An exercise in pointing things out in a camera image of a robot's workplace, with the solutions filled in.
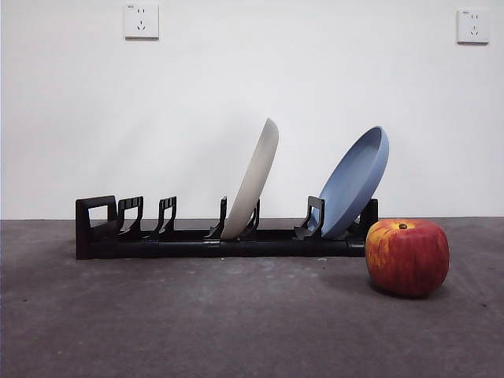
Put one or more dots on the blue plate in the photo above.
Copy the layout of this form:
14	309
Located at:
350	189

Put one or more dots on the black plate rack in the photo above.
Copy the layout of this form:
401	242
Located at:
185	249

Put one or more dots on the red apple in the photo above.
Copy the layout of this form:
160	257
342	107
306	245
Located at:
407	260

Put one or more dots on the white wall socket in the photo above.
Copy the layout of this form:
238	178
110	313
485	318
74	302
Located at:
141	21
473	27

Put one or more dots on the cream white plate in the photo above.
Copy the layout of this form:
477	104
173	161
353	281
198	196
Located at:
254	181

